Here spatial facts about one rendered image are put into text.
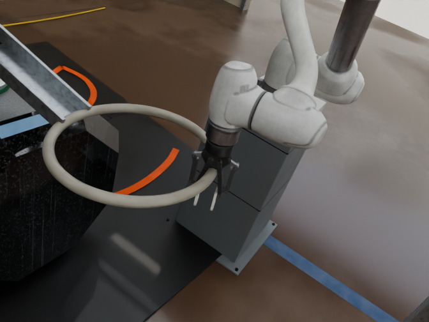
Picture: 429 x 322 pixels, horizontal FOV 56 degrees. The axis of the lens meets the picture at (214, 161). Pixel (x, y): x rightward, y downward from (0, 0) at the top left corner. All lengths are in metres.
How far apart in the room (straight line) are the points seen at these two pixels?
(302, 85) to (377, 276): 1.76
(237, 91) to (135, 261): 1.25
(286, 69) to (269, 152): 0.35
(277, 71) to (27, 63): 0.94
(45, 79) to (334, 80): 1.03
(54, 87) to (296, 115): 0.78
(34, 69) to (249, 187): 1.01
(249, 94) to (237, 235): 1.17
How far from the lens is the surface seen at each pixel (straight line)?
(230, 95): 0.96
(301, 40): 1.06
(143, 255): 2.04
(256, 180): 1.80
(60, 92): 1.36
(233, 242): 2.07
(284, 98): 0.95
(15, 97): 1.51
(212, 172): 1.10
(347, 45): 1.50
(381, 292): 2.51
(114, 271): 1.96
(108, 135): 1.68
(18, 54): 1.45
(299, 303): 2.17
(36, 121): 1.43
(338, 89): 1.66
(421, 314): 1.72
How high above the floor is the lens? 1.60
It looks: 36 degrees down
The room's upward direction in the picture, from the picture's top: 20 degrees clockwise
